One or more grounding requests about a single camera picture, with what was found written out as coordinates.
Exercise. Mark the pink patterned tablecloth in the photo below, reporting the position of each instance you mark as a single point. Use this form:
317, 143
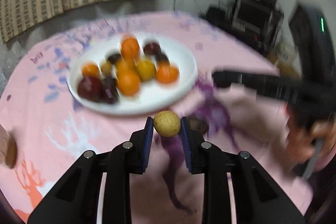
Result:
52, 130

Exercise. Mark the orange mandarin in plate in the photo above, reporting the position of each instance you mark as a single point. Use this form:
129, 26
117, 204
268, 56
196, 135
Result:
166, 73

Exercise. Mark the right hand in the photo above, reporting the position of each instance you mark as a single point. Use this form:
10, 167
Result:
299, 148

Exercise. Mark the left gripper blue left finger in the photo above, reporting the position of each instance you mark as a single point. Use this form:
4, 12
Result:
140, 151

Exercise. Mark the small orange kumquat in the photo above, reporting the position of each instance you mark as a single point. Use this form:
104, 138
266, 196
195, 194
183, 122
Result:
90, 69

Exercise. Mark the black monitor on rack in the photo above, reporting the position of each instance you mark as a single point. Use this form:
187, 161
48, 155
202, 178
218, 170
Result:
262, 17

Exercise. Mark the cream lidded plastic jar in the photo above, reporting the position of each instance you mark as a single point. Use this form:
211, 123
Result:
8, 149

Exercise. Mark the dark cherry with stem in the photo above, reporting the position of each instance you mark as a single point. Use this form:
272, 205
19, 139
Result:
109, 93

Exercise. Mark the small yellow fruit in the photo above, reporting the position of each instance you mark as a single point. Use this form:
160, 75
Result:
167, 123

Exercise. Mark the yellow-green citrus fruit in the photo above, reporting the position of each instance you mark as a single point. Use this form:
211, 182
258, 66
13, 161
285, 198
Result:
146, 70

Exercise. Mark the orange kumquat behind plum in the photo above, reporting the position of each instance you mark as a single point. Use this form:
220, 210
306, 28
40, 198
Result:
123, 65

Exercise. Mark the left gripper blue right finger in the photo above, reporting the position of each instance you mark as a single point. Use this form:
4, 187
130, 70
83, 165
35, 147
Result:
191, 141

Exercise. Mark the dark purple water chestnut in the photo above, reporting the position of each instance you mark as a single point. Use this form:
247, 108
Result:
198, 125

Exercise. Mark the orange mandarin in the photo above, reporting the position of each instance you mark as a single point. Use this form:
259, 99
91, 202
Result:
166, 73
128, 83
130, 48

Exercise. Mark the dark dried fruit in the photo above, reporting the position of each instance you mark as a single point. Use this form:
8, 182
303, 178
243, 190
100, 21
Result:
113, 58

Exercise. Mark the large dark red plum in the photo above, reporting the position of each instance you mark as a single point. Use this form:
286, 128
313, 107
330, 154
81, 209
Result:
90, 88

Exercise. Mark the white oval plate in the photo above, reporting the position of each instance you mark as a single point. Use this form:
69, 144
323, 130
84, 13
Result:
152, 95

